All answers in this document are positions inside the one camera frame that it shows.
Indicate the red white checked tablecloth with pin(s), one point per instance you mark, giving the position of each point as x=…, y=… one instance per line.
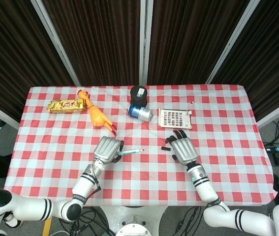
x=139, y=177

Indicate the black pen cap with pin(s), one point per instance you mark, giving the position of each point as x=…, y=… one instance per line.
x=165, y=148

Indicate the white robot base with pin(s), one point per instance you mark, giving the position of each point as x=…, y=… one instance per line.
x=136, y=221

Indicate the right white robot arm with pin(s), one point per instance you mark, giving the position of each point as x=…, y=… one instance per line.
x=208, y=189

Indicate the black white sneaker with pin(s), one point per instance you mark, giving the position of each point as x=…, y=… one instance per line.
x=12, y=221

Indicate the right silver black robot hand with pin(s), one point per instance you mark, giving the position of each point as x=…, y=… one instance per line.
x=184, y=151

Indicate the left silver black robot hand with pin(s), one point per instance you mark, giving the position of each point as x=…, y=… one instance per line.
x=106, y=150

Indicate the blue silver drink can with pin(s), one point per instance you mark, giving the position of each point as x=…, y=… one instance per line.
x=140, y=113

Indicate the black cylindrical container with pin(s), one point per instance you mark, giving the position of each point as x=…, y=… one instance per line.
x=138, y=97

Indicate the flat box with picture grid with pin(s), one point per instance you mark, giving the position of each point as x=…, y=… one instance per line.
x=175, y=118

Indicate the gold snack package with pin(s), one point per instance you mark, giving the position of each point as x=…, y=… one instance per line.
x=66, y=106

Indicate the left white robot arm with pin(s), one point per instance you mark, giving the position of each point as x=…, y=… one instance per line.
x=31, y=209

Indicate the dark brown ribbed partition panel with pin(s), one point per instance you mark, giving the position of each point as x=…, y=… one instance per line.
x=13, y=56
x=100, y=41
x=264, y=61
x=188, y=41

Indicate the yellow rubber chicken toy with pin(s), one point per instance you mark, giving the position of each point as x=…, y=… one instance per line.
x=96, y=114

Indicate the green white marker pen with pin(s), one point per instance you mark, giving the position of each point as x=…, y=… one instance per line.
x=132, y=152

